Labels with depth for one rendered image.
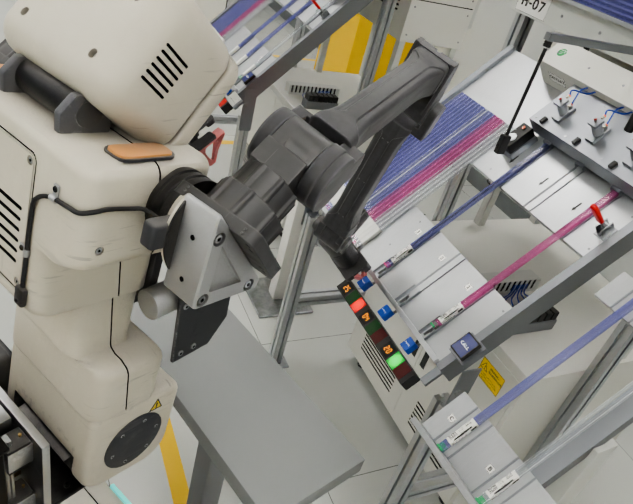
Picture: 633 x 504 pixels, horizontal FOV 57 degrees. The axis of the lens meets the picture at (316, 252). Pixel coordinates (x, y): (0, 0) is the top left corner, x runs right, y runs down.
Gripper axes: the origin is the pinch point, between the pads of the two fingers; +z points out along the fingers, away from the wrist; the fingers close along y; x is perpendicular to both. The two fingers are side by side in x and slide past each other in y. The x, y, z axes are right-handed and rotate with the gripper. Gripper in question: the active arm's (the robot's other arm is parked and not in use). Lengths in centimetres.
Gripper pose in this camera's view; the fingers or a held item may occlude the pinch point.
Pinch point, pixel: (362, 277)
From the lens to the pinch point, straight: 146.8
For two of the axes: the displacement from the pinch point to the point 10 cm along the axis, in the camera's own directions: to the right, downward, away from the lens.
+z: 4.6, 5.2, 7.2
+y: -3.9, -6.1, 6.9
